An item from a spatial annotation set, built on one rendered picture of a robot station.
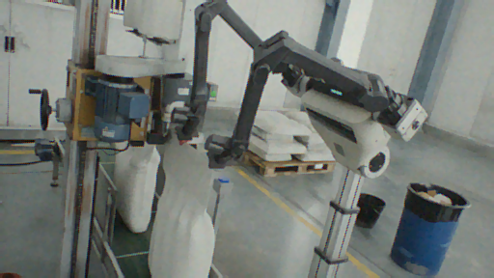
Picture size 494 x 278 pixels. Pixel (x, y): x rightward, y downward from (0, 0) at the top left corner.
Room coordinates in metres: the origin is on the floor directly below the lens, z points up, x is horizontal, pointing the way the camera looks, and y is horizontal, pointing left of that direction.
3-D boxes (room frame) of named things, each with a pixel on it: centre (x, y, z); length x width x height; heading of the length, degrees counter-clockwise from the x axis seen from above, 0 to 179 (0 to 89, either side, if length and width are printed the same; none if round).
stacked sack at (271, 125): (4.71, -0.36, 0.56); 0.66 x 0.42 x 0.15; 126
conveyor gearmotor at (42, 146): (3.07, 1.63, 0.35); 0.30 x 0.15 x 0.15; 36
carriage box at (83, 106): (1.81, 0.69, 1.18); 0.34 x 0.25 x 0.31; 126
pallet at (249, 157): (5.06, -0.46, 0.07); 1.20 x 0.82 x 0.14; 128
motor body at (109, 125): (1.60, 0.57, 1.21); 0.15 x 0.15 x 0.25
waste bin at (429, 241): (3.09, -1.58, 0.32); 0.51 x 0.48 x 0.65; 126
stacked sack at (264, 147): (4.72, -0.35, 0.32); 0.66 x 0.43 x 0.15; 128
